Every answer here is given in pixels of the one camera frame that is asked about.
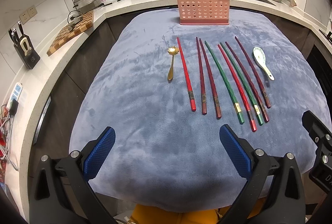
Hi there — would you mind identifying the bright red chopstick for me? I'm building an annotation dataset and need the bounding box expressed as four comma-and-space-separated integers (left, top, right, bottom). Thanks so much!
177, 37, 196, 111
218, 44, 257, 132

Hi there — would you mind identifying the green chopstick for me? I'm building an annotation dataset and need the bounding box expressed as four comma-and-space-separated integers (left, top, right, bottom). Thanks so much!
204, 41, 245, 124
220, 43, 264, 126

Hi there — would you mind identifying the white power strip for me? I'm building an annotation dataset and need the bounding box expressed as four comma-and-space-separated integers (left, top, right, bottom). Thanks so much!
6, 82, 22, 110

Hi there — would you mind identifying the white ceramic soup spoon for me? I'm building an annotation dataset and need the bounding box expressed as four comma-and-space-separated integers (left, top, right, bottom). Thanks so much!
253, 46, 275, 80

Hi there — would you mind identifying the grey-blue plush table cloth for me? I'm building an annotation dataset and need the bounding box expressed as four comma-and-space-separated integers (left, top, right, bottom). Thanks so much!
69, 9, 331, 212

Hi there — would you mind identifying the black knife block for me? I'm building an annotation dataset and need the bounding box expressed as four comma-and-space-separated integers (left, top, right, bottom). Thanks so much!
9, 20, 40, 69

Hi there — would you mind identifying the checkered wooden cutting board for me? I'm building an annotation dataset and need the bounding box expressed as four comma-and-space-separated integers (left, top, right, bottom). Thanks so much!
47, 10, 94, 56

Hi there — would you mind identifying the gold flower spoon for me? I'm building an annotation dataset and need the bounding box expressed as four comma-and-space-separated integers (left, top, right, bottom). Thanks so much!
167, 46, 179, 82

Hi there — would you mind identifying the stainless steamer pot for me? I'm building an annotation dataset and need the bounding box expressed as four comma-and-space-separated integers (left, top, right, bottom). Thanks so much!
72, 0, 101, 14

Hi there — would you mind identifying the pink perforated utensil holder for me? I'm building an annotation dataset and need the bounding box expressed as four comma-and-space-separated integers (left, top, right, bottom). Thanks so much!
177, 0, 230, 25

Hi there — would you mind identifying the black power cable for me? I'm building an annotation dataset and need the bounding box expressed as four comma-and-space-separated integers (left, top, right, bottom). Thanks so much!
67, 10, 84, 25

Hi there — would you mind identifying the wall power socket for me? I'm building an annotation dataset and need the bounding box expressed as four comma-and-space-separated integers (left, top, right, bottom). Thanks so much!
19, 5, 37, 24

